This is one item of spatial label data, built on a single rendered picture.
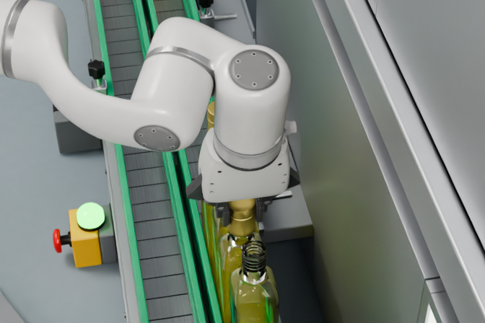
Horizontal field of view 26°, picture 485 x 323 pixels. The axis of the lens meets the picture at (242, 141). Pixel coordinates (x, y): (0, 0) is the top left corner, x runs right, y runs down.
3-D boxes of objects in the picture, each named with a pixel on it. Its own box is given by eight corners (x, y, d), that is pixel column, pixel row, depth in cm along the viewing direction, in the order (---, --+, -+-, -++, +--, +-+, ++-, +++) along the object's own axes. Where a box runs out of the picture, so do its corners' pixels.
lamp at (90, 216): (106, 229, 168) (105, 217, 166) (78, 233, 168) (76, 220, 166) (104, 209, 172) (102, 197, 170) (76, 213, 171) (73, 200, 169)
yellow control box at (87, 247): (118, 264, 173) (115, 234, 168) (73, 271, 172) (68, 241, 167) (114, 233, 178) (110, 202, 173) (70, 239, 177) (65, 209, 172)
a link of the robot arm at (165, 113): (37, 32, 114) (225, 71, 112) (-5, 127, 107) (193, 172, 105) (25, -20, 107) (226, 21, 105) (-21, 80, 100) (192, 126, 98)
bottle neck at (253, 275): (268, 282, 126) (268, 256, 123) (244, 285, 126) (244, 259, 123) (263, 263, 128) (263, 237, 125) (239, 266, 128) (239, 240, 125)
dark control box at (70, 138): (103, 151, 192) (99, 116, 187) (59, 156, 191) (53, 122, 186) (99, 121, 198) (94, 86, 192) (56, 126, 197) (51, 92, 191)
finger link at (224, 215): (226, 177, 124) (224, 204, 130) (199, 181, 123) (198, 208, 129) (231, 201, 122) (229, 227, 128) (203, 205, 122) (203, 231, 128)
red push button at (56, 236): (73, 239, 169) (52, 242, 168) (76, 255, 172) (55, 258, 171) (72, 221, 172) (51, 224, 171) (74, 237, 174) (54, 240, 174)
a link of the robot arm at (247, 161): (289, 91, 114) (287, 105, 117) (208, 100, 113) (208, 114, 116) (303, 149, 111) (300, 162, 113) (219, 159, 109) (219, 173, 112)
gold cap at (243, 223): (258, 234, 129) (258, 210, 126) (229, 239, 128) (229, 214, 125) (252, 213, 131) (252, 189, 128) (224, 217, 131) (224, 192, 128)
